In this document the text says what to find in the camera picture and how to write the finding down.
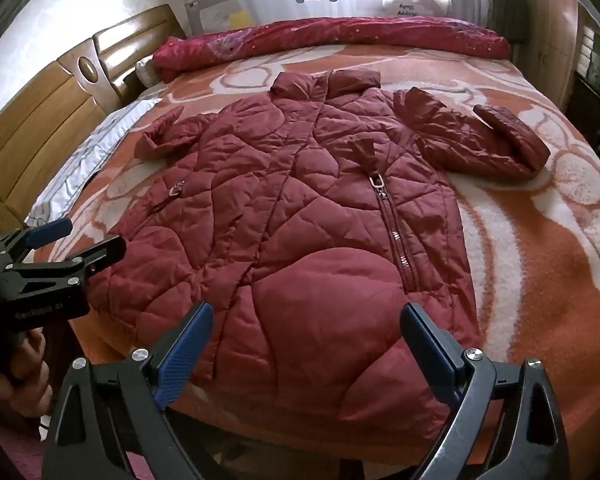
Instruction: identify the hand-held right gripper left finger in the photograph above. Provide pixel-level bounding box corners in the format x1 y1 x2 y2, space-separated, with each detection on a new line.
41 301 216 480

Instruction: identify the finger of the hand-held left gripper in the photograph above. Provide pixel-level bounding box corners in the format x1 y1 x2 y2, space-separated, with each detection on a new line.
0 216 73 266
2 235 127 291

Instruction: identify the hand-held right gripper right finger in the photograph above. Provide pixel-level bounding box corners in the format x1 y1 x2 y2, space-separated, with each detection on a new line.
400 302 571 480

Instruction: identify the red quilted jacket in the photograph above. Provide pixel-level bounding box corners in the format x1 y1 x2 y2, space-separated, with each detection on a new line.
105 69 552 423

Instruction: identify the person's left hand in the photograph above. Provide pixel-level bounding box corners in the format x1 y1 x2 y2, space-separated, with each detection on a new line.
0 327 54 416

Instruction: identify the white grey bed sheet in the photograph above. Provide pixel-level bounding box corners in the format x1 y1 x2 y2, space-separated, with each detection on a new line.
27 97 161 226

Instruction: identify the wooden headboard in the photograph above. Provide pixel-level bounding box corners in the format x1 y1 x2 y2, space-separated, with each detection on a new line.
0 4 188 233

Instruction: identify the orange white floral blanket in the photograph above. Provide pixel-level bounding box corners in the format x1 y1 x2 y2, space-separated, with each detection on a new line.
27 42 600 471

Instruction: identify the small white pillow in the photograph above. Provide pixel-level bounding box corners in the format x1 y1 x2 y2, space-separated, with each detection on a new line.
134 57 157 87

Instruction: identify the yellow cloth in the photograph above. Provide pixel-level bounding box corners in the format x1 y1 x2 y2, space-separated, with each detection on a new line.
224 7 252 30

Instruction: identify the red patterned duvet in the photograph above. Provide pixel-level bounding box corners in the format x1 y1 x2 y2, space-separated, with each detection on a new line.
151 15 512 83

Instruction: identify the cluttered shelf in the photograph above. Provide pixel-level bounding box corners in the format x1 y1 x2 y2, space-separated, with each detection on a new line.
572 22 600 166

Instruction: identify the wooden wardrobe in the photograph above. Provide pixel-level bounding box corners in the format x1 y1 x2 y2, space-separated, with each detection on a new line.
522 0 581 106

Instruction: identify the white printed pillow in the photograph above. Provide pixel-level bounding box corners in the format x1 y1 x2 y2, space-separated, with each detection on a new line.
380 0 453 18

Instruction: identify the dark metal stand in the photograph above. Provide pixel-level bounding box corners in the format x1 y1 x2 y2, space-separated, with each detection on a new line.
475 0 526 43

